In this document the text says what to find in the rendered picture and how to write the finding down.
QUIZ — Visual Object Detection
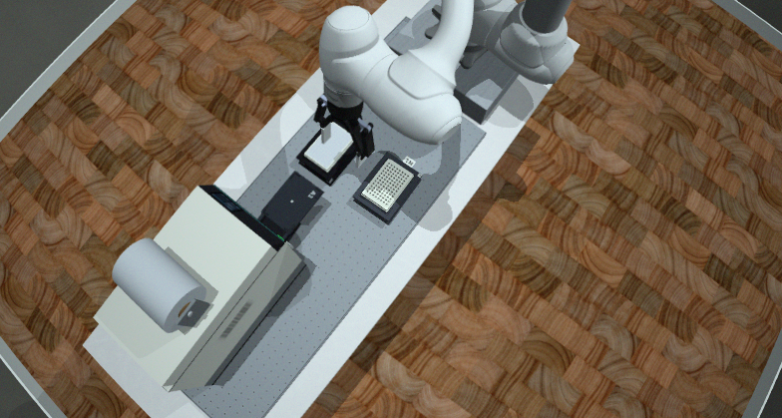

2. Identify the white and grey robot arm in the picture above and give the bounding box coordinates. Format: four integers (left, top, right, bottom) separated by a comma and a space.
319, 0, 575, 145

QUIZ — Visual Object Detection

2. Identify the white foil roll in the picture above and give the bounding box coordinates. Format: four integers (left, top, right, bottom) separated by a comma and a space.
112, 238, 206, 333

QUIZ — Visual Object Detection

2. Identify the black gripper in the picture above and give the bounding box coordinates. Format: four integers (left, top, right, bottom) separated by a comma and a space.
313, 93, 375, 169

